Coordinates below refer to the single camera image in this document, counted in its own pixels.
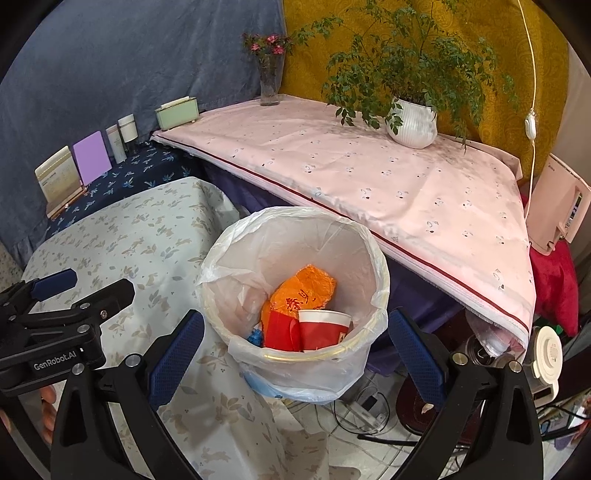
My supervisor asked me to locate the purple card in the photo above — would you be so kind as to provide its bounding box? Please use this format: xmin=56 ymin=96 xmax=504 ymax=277
xmin=73 ymin=130 xmax=112 ymax=185

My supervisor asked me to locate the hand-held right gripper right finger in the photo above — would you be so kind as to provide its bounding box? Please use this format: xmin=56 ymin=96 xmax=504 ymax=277
xmin=389 ymin=309 xmax=544 ymax=480

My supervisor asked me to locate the beige desk calendar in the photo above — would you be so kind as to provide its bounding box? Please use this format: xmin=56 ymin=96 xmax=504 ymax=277
xmin=34 ymin=146 xmax=88 ymax=204

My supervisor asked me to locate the red and white paper cup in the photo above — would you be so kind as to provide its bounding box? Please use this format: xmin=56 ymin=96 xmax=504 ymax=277
xmin=298 ymin=309 xmax=354 ymax=354

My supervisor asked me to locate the green plant in white pot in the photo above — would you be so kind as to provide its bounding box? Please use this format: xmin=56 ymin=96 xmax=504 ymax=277
xmin=288 ymin=0 xmax=518 ymax=153

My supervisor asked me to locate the pale green tissue box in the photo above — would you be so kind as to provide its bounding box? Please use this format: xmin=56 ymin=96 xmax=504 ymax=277
xmin=154 ymin=96 xmax=200 ymax=131

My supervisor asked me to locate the waste bin with white liner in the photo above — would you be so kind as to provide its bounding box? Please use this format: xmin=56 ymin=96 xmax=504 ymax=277
xmin=196 ymin=206 xmax=391 ymax=404

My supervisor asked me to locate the pink appliance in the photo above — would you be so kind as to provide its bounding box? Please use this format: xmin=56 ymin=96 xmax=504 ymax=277
xmin=529 ymin=154 xmax=591 ymax=254

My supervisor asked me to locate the dark blue floral cloth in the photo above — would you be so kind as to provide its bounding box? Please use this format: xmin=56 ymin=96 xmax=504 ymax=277
xmin=44 ymin=141 xmax=204 ymax=241

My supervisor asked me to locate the person's left hand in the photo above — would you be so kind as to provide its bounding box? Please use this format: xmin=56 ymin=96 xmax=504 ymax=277
xmin=39 ymin=385 xmax=59 ymax=446

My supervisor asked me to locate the wooden stand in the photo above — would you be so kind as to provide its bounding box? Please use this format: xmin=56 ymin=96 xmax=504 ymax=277
xmin=46 ymin=185 xmax=90 ymax=219

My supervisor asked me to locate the stainless steel flask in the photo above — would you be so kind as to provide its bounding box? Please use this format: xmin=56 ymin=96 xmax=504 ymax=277
xmin=464 ymin=335 xmax=492 ymax=367

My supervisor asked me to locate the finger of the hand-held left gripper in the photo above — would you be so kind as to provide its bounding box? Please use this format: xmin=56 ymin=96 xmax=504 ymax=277
xmin=0 ymin=269 xmax=78 ymax=319
xmin=23 ymin=278 xmax=136 ymax=333

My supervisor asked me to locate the white power strip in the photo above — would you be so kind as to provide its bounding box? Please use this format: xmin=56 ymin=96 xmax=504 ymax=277
xmin=344 ymin=399 xmax=389 ymax=432

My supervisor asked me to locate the light leaf-print tablecloth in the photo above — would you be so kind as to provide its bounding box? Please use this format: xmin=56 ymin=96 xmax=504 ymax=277
xmin=21 ymin=178 xmax=333 ymax=480

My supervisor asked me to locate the dark red round base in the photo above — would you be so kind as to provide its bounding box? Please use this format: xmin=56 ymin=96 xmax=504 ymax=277
xmin=397 ymin=378 xmax=444 ymax=435

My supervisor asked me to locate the slim white cosmetic tube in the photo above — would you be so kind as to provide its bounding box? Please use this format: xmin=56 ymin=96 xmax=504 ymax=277
xmin=106 ymin=124 xmax=126 ymax=163

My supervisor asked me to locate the cream curtain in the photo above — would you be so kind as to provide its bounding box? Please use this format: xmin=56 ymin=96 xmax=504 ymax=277
xmin=554 ymin=46 xmax=591 ymax=185

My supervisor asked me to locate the red cloth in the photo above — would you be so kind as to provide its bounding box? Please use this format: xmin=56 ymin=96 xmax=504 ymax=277
xmin=529 ymin=240 xmax=580 ymax=337

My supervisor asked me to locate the orange plastic bag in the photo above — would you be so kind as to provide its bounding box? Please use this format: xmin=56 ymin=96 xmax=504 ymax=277
xmin=261 ymin=264 xmax=338 ymax=352

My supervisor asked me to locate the blue-grey curtain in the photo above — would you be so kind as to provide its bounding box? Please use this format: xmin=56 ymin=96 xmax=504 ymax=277
xmin=0 ymin=0 xmax=287 ymax=268

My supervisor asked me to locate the pink printed tablecloth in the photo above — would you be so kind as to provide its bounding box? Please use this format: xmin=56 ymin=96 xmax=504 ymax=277
xmin=151 ymin=95 xmax=539 ymax=344

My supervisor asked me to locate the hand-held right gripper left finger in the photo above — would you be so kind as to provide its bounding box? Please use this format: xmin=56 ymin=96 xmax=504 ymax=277
xmin=50 ymin=310 xmax=205 ymax=480

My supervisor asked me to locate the glass vase with pink flowers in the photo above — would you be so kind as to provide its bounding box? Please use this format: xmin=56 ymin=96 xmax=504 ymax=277
xmin=242 ymin=32 xmax=294 ymax=108

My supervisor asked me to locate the yellow curtain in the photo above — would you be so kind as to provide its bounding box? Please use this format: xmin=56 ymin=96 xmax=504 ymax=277
xmin=279 ymin=0 xmax=571 ymax=181

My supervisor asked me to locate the white round appliance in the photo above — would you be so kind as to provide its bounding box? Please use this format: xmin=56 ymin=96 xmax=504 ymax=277
xmin=529 ymin=325 xmax=565 ymax=408

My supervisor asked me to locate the clear plastic bag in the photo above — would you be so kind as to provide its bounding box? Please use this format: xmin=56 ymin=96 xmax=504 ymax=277
xmin=466 ymin=309 xmax=527 ymax=358

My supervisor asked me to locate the white cable with switch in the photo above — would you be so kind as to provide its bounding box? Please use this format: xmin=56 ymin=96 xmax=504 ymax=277
xmin=517 ymin=0 xmax=541 ymax=217

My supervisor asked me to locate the wide white cosmetic bottle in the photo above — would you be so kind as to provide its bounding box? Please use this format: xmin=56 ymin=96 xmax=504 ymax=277
xmin=117 ymin=114 xmax=138 ymax=155

